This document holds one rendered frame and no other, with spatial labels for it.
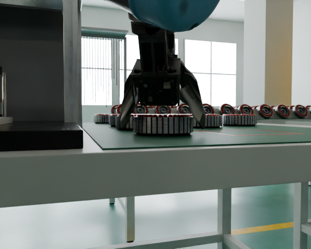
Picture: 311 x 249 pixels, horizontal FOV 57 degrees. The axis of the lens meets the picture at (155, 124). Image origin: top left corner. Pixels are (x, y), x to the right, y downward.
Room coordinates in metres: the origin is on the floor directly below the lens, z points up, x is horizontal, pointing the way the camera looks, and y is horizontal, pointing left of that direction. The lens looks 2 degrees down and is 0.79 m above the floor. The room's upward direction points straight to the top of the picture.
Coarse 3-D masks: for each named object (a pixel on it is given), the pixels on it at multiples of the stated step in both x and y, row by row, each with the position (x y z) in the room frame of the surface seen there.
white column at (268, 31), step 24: (264, 0) 3.94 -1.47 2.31; (288, 0) 4.01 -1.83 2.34; (264, 24) 3.93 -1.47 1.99; (288, 24) 4.02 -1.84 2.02; (264, 48) 3.93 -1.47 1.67; (288, 48) 4.02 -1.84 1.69; (264, 72) 3.92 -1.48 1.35; (288, 72) 4.02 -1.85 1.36; (264, 96) 3.91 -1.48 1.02; (288, 96) 4.02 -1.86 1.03
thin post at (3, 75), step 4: (4, 76) 0.57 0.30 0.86; (4, 80) 0.57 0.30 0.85; (4, 84) 0.57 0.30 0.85; (4, 88) 0.57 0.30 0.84; (4, 92) 0.57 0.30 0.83; (4, 96) 0.57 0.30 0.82; (4, 100) 0.57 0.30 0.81; (4, 104) 0.57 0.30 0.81; (4, 108) 0.57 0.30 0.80; (4, 112) 0.57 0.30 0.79; (4, 116) 0.57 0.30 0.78
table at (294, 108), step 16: (112, 112) 2.21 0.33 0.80; (144, 112) 1.84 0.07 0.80; (160, 112) 1.88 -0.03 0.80; (208, 112) 1.98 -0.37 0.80; (224, 112) 1.98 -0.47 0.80; (240, 112) 2.03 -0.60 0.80; (272, 112) 2.09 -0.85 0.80; (288, 112) 2.15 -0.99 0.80; (304, 112) 2.19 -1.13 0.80; (128, 208) 1.72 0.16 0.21; (128, 224) 1.72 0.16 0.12; (128, 240) 1.72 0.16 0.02
